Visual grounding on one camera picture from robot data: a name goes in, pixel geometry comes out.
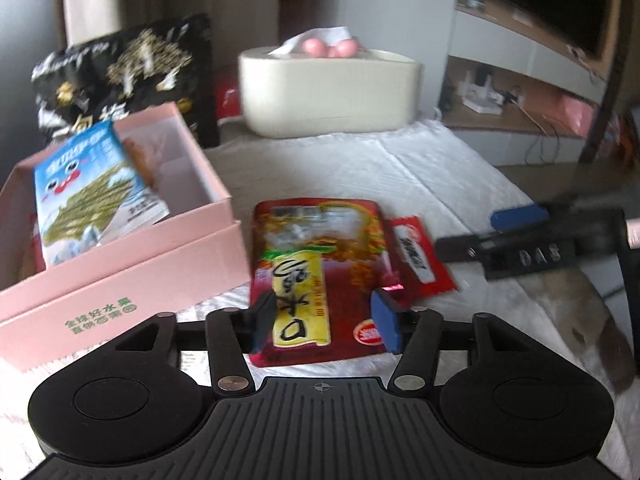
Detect large red snack packet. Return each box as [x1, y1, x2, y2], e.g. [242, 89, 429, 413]
[248, 197, 402, 369]

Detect dark pole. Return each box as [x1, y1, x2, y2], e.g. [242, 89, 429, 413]
[579, 0, 633, 163]

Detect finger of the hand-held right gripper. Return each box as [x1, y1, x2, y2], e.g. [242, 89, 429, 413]
[434, 232, 493, 265]
[490, 202, 576, 235]

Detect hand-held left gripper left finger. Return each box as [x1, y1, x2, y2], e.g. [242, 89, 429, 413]
[115, 291, 276, 395]

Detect small red snack packet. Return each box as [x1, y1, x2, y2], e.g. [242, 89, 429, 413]
[389, 215, 459, 307]

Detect pink cardboard box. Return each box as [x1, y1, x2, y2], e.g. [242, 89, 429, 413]
[0, 101, 253, 374]

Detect brown snack packet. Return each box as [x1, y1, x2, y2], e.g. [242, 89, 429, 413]
[122, 136, 162, 189]

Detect red bag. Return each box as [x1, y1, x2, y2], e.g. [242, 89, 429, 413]
[215, 79, 247, 122]

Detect white router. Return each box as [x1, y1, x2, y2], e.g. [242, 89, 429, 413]
[462, 71, 507, 117]

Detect beige tissue box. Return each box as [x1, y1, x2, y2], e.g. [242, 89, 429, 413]
[237, 46, 426, 140]

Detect pink balls in clear bag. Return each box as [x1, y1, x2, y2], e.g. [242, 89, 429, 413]
[269, 25, 372, 59]

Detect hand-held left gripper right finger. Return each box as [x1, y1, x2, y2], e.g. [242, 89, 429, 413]
[370, 289, 532, 392]

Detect blue seaweed snack packet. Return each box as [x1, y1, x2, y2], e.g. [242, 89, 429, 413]
[34, 121, 170, 268]

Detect brown beige cloth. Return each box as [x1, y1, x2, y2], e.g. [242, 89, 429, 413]
[517, 267, 637, 403]

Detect black and gold bag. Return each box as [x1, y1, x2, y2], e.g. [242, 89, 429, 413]
[31, 14, 221, 151]

